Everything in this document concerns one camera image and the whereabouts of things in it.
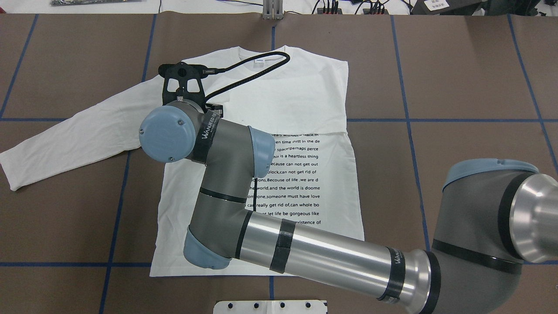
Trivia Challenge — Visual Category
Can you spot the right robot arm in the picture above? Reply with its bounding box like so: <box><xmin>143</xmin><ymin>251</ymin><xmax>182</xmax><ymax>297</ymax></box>
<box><xmin>138</xmin><ymin>101</ymin><xmax>557</xmax><ymax>314</ymax></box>

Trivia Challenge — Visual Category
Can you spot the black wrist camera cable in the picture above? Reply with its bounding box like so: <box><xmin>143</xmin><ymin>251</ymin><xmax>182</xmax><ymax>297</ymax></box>
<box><xmin>201</xmin><ymin>51</ymin><xmax>291</xmax><ymax>105</ymax></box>

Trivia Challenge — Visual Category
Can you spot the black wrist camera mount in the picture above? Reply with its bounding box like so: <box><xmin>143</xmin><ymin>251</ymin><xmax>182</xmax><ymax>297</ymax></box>
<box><xmin>158</xmin><ymin>61</ymin><xmax>208</xmax><ymax>109</ymax></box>

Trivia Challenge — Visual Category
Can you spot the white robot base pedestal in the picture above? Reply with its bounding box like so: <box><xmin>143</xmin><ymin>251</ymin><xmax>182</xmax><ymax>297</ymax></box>
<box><xmin>213</xmin><ymin>300</ymin><xmax>328</xmax><ymax>314</ymax></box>

